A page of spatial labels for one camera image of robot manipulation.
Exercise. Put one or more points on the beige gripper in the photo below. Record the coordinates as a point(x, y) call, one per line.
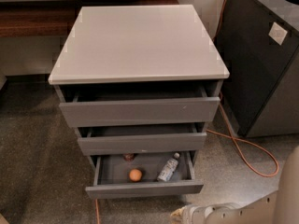
point(189, 214)

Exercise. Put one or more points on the orange fruit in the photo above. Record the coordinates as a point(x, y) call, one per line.
point(135, 175)

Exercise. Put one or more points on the grey bottom drawer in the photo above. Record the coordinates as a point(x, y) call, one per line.
point(111, 179)

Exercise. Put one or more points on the grey drawer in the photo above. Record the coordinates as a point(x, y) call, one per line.
point(140, 112)
point(141, 139)
point(111, 179)

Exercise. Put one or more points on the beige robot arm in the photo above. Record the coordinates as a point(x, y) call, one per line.
point(279, 207)

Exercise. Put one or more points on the grey middle drawer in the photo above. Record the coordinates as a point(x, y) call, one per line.
point(141, 139)

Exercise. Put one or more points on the grey top drawer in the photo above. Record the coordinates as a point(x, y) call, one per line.
point(140, 112)

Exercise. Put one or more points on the grey drawer cabinet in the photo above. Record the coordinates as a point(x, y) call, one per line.
point(142, 52)

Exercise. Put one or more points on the clear plastic water bottle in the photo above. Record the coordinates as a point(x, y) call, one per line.
point(169, 168)

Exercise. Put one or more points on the red soda can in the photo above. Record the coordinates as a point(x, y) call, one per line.
point(129, 156)

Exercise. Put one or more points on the black trash bin cabinet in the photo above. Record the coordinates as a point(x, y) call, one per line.
point(261, 95)

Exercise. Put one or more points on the white label sticker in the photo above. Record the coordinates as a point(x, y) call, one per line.
point(277, 33)

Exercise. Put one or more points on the dark wooden bench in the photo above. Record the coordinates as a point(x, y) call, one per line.
point(33, 18)

